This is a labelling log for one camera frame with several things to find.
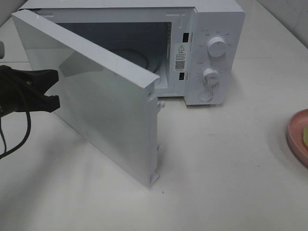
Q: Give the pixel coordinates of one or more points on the white microwave knob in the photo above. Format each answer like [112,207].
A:
[210,76]
[216,46]

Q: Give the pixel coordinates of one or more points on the pink round plate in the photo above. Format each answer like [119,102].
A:
[294,134]

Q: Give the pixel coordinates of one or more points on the sandwich with white bread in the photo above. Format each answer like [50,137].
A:
[305,136]

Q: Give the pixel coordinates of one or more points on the white microwave door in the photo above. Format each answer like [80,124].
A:
[107,99]

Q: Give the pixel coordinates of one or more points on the white microwave oven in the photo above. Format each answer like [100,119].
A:
[154,27]

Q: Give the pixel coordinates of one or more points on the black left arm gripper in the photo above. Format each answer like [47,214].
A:
[14,85]

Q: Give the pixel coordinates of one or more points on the white round door button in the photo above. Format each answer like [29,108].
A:
[205,96]

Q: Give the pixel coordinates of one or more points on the white warning label sticker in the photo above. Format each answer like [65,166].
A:
[180,56]

